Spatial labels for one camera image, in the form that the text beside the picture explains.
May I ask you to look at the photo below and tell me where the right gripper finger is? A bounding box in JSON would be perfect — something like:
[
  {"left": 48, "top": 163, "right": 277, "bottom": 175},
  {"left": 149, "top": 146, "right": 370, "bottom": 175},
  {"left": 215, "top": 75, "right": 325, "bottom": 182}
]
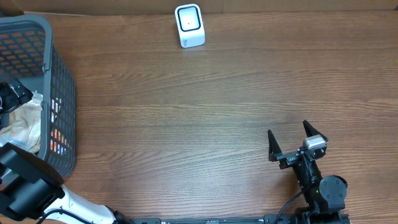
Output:
[
  {"left": 303, "top": 120, "right": 328, "bottom": 142},
  {"left": 267, "top": 129, "right": 282, "bottom": 162}
]

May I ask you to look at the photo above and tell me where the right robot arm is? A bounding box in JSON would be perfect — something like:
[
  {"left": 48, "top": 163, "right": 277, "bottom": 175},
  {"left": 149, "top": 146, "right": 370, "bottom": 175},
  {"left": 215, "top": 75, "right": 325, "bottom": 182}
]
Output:
[{"left": 264, "top": 120, "right": 350, "bottom": 224}]

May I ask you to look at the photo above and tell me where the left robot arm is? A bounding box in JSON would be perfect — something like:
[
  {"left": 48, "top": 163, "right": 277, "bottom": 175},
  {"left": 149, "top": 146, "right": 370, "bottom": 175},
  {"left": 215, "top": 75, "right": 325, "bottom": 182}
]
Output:
[{"left": 1, "top": 142, "right": 132, "bottom": 223}]

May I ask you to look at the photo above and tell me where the grey plastic mesh basket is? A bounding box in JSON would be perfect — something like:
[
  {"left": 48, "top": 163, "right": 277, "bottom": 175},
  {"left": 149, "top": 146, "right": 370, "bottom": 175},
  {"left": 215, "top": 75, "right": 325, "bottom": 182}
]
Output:
[{"left": 1, "top": 15, "right": 76, "bottom": 177}]

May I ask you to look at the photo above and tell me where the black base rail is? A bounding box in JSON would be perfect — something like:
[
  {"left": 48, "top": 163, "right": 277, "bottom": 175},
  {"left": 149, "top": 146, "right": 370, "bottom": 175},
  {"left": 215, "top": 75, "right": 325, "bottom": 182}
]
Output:
[{"left": 130, "top": 213, "right": 299, "bottom": 224}]

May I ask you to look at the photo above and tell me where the white barcode scanner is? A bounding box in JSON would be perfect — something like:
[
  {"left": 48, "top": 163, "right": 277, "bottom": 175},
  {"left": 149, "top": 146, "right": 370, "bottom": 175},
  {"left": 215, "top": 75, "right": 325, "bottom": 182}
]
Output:
[{"left": 175, "top": 3, "right": 206, "bottom": 49}]

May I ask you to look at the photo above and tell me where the beige snack pouch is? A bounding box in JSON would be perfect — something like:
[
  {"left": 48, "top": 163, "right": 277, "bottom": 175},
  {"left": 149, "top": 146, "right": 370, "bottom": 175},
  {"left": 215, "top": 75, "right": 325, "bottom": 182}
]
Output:
[{"left": 1, "top": 93, "right": 43, "bottom": 154}]

